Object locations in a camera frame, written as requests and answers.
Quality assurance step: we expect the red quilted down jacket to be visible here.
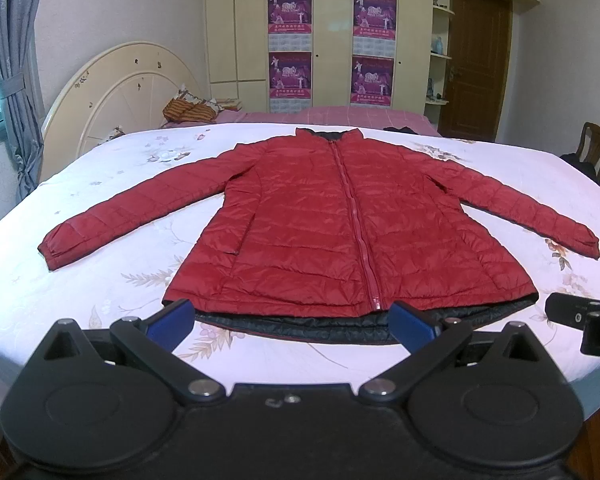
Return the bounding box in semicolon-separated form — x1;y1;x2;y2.
38;129;600;344

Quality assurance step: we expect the wooden chair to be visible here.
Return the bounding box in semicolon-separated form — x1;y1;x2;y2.
560;122;600;184

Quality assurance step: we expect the dark garment on bed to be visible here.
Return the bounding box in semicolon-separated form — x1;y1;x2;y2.
384;127;418;134

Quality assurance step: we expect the pink striped blanket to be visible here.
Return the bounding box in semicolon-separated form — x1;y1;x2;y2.
159;104;441;137

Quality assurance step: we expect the cream round headboard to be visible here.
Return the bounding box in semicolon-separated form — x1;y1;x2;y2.
41;41;204;180

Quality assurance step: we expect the lower right purple poster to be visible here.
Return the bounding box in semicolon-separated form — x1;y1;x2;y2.
350;55;394;107

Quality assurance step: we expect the purple poster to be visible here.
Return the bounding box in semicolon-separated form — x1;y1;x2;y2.
268;52;312;114
350;55;394;107
268;0;312;52
352;0;398;58

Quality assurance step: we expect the lower left purple poster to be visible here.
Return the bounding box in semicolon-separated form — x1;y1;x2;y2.
268;52;312;114

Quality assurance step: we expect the brown wooden door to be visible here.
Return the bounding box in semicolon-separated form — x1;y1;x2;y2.
438;0;513;142

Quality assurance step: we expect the cream wardrobe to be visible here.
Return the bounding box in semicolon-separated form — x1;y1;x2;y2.
204;0;434;114

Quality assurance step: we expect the upper right purple poster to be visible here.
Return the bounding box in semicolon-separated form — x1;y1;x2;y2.
352;0;398;58

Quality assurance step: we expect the upper left purple poster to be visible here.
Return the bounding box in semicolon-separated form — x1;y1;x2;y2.
268;0;312;52

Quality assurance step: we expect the grey blue curtain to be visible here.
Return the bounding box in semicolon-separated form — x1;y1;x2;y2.
0;0;44;200

